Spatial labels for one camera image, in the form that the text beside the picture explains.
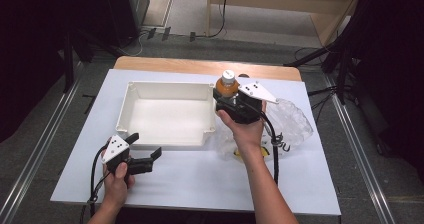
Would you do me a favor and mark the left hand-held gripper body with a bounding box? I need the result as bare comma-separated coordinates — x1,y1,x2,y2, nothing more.
101,134,155,186

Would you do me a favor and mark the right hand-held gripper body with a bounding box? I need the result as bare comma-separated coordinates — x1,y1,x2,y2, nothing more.
214,81,280,125

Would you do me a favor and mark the orange juice bottle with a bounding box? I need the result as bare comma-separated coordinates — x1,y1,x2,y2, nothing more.
215,69,241,99

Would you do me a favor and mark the white plastic bin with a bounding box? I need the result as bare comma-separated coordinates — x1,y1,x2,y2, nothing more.
115,80,217,149

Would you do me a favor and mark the clear plastic bag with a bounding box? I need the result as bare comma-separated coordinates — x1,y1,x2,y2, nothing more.
214,98,315,162

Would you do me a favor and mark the person's right hand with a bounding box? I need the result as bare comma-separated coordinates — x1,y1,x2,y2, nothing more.
216,100,269,152

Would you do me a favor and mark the person's left hand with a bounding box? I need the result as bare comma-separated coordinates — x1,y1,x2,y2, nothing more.
101,161,136,209

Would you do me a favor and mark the wooden table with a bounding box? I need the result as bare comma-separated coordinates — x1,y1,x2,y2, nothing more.
113,55,303,83

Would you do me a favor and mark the white table sheet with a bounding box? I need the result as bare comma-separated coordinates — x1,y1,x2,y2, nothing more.
50,68,342,217

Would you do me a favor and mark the black tripod stand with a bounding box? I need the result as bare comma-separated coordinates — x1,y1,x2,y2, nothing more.
283,33,358,106

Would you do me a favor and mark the beige wooden shelf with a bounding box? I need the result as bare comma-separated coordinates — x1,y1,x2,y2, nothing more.
206,0,365,47

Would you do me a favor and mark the black cabinet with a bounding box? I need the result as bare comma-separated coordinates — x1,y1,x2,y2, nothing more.
101,0,151,49

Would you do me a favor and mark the black curtain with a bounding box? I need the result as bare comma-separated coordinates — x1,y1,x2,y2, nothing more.
336,0,424,182

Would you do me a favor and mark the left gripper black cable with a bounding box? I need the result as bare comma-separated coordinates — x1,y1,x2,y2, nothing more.
79,143,112,224

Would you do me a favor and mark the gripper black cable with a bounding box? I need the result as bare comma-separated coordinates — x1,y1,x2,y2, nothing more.
248,103,285,186
79,143,112,224

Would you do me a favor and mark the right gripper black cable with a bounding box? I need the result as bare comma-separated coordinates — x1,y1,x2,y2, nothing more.
248,103,285,186

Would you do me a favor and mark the metal floor rail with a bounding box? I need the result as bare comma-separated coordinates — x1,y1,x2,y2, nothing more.
0,62,88,224
322,73,398,224

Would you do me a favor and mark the black hanging cable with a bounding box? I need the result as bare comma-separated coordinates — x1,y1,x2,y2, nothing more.
194,0,230,39

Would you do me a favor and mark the black floor cable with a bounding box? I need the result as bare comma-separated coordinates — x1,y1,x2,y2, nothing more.
293,46,334,65

